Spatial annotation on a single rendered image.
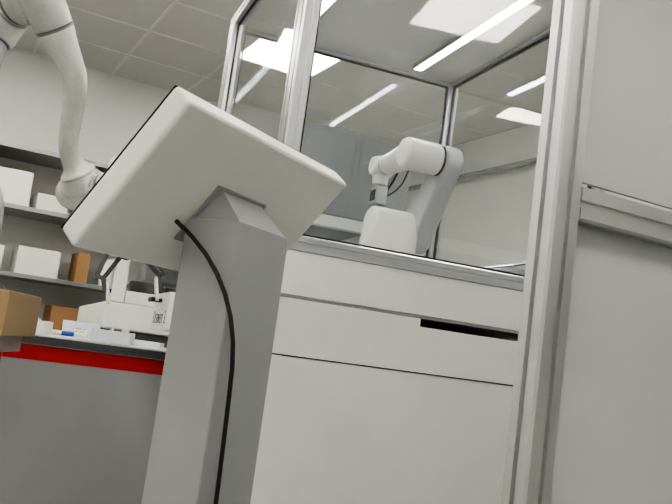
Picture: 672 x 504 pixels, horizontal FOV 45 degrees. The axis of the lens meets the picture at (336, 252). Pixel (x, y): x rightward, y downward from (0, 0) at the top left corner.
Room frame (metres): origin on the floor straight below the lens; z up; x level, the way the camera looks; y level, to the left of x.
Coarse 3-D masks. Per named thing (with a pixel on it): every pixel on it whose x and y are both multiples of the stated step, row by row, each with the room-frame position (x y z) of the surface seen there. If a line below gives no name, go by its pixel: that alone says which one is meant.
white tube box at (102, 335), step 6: (96, 330) 2.55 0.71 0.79; (102, 330) 2.56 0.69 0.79; (108, 330) 2.56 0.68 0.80; (90, 336) 2.55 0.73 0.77; (96, 336) 2.55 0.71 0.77; (102, 336) 2.56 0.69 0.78; (108, 336) 2.56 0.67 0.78; (114, 336) 2.56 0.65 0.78; (120, 336) 2.56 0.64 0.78; (126, 336) 2.56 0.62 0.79; (132, 336) 2.60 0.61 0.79; (108, 342) 2.56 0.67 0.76; (114, 342) 2.56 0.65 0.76; (120, 342) 2.56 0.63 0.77; (126, 342) 2.56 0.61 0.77; (132, 342) 2.61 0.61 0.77
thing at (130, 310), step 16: (128, 272) 3.12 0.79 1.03; (112, 288) 3.11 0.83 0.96; (96, 304) 3.51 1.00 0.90; (112, 304) 3.11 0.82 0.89; (128, 304) 3.13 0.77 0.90; (144, 304) 3.15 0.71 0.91; (80, 320) 4.47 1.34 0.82; (96, 320) 3.35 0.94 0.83; (112, 320) 3.11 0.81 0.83; (128, 320) 3.13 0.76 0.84; (144, 320) 3.15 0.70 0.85; (144, 336) 3.17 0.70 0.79; (160, 336) 3.19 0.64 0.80
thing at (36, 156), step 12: (0, 144) 5.51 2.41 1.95; (12, 144) 5.54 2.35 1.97; (0, 156) 5.94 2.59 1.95; (12, 156) 5.88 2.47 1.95; (24, 156) 5.81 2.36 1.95; (36, 156) 5.75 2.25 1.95; (48, 156) 5.69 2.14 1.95; (60, 168) 6.09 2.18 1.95; (12, 204) 5.57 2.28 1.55; (24, 216) 5.97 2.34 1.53; (36, 216) 5.87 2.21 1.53; (48, 216) 5.78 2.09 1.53; (60, 216) 5.72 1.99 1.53; (0, 276) 5.89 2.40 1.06; (12, 276) 5.63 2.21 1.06; (24, 276) 5.65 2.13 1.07; (36, 276) 5.68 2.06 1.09; (84, 288) 6.00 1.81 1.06
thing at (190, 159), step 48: (192, 96) 1.24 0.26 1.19; (144, 144) 1.24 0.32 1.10; (192, 144) 1.28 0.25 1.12; (240, 144) 1.35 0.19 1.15; (96, 192) 1.29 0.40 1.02; (144, 192) 1.30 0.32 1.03; (192, 192) 1.37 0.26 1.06; (240, 192) 1.45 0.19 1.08; (288, 192) 1.55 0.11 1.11; (336, 192) 1.65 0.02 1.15; (96, 240) 1.33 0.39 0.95; (144, 240) 1.40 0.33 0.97; (288, 240) 1.68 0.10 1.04
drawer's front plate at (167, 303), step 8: (160, 296) 2.42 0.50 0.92; (168, 296) 2.27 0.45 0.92; (160, 304) 2.39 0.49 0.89; (168, 304) 2.25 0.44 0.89; (160, 312) 2.37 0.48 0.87; (168, 312) 2.24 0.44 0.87; (152, 320) 2.50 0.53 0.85; (160, 320) 2.34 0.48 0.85; (168, 320) 2.24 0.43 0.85; (152, 328) 2.47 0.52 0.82; (160, 328) 2.32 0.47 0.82; (168, 328) 2.24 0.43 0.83
